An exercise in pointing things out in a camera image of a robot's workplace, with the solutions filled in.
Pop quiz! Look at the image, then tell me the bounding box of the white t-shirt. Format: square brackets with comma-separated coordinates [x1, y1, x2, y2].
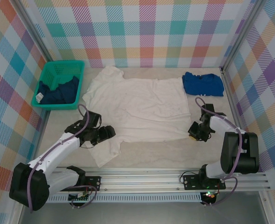
[82, 66, 191, 168]

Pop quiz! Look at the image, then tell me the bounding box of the teal plastic basket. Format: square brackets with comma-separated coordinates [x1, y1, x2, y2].
[31, 60, 85, 111]

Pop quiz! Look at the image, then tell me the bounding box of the folded blue t-shirt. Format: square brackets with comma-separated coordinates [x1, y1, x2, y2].
[182, 71, 224, 97]

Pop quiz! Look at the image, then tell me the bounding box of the navy t-shirt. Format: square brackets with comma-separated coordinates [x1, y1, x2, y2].
[35, 76, 80, 105]

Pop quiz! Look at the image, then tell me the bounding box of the small circuit board with lights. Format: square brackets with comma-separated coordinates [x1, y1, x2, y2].
[202, 191, 219, 201]

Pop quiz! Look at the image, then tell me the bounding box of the small green circuit board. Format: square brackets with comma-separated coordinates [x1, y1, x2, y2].
[68, 192, 91, 203]

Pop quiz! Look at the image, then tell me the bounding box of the grey metal panel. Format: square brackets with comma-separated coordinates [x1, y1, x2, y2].
[18, 202, 268, 224]

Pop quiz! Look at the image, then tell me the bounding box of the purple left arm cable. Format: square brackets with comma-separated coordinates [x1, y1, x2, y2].
[27, 104, 98, 213]

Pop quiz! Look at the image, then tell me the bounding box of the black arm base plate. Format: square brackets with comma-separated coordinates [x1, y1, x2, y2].
[82, 176, 102, 192]
[183, 174, 226, 191]

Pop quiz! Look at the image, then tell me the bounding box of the aluminium side rail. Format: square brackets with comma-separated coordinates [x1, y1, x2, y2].
[29, 109, 50, 175]

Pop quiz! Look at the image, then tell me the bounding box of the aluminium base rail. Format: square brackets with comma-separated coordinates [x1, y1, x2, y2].
[43, 167, 271, 193]

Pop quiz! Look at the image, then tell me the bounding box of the white slotted cable duct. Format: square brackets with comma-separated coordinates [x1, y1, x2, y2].
[45, 195, 203, 203]

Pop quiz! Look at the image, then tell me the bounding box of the aluminium frame post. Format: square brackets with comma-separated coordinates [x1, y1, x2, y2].
[13, 0, 56, 63]
[220, 0, 266, 71]

